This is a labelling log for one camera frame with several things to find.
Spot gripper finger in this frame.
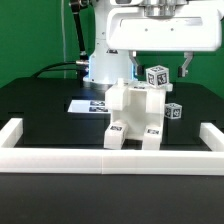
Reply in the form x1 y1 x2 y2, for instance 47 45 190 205
129 50 144 77
178 52 194 77

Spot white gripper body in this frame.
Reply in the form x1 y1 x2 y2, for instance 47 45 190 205
106 0 224 52

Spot white tagged cube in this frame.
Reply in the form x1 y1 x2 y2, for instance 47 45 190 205
146 65 169 88
165 103 182 119

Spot white chair back frame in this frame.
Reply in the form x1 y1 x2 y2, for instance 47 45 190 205
105 79 173 114

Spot white chair seat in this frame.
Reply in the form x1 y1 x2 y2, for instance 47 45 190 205
109 89 164 139

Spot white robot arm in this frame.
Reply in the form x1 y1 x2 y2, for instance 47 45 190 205
84 0 224 89

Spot white U-shaped fence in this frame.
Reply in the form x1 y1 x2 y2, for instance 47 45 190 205
0 118 224 176

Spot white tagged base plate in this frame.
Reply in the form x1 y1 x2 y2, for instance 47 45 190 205
68 100 108 113

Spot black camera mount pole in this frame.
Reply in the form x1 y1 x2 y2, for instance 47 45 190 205
69 0 89 60

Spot white hanging cable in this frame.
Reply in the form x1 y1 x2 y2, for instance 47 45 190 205
60 0 67 80

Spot black cables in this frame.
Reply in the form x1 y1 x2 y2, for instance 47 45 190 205
31 61 84 79

